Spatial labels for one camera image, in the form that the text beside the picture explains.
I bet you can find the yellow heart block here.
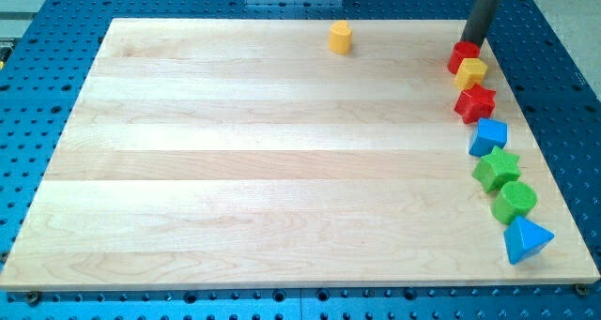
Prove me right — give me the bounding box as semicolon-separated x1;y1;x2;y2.
328;20;352;54

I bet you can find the light wooden board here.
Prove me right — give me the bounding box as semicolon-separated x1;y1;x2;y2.
1;19;599;291

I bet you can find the red star block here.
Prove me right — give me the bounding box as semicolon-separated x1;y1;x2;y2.
454;84;497;124

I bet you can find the yellow hexagon block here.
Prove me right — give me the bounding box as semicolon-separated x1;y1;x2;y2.
454;58;488;90

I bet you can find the blue cube block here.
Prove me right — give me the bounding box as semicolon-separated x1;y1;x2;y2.
469;118;509;157

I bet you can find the red cylinder block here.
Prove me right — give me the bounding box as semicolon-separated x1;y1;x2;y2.
447;41;480;74

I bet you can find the green star block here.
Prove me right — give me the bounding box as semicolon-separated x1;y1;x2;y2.
471;146;521;193

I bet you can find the green cylinder block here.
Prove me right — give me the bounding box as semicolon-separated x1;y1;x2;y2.
491;181;538;224

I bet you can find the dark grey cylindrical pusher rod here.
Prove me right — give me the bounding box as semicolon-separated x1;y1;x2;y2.
460;0;501;47

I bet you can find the blue triangle block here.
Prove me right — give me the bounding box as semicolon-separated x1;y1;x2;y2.
503;216;555;265

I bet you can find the blue perforated metal table plate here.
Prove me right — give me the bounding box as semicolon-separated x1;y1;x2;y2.
1;0;600;319

